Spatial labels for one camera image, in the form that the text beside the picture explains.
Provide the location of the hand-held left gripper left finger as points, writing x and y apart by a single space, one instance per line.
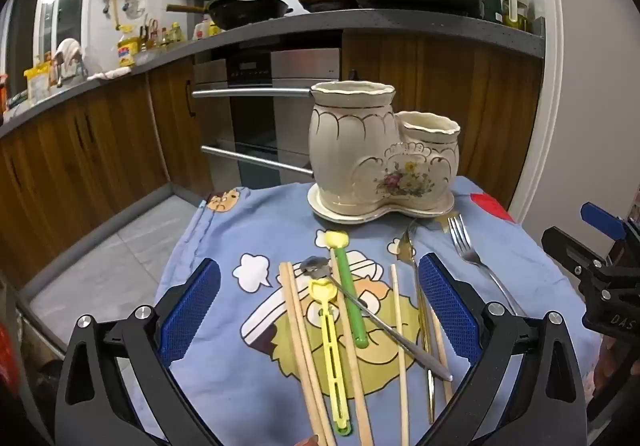
192 311

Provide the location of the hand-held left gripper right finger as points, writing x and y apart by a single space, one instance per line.
447 311

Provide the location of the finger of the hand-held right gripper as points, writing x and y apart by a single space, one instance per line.
600 218
570 246

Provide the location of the silver fork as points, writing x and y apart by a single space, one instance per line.
467 251

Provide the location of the gold fork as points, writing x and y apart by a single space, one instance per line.
406 246

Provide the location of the green spoon with yellow head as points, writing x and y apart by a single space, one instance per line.
350 296

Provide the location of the yellow slotted plastic utensil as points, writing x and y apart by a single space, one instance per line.
322 293

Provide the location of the silver spoon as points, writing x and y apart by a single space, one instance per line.
314 268

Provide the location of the cream floral ceramic utensil holder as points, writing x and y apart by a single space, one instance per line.
350 146

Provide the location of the blue cartoon printed cloth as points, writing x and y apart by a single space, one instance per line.
235 326

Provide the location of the cream ceramic saucer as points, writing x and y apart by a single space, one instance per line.
330 213

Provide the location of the red object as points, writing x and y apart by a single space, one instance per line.
7 356

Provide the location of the wooden kitchen cabinets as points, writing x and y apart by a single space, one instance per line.
75 151

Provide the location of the pale rag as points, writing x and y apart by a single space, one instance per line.
110 74

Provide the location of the stainless steel built-in oven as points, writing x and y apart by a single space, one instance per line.
295 71

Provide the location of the yellow oil bottle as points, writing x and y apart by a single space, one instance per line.
126 51

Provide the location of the yellow packet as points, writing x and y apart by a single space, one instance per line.
37 83

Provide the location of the row of condiment bottles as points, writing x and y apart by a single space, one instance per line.
160 36

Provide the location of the white dish cloth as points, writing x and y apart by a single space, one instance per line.
67 51

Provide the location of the grey kitchen countertop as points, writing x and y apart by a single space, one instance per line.
350 21

